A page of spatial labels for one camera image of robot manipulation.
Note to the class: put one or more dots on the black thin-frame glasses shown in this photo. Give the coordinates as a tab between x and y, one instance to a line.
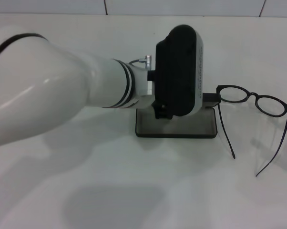
231	94

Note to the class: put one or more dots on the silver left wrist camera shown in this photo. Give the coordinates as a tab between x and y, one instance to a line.
177	71

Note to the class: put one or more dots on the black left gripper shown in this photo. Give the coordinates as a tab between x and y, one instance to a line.
162	112

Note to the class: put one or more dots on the black glasses case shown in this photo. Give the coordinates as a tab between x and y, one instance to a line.
177	126

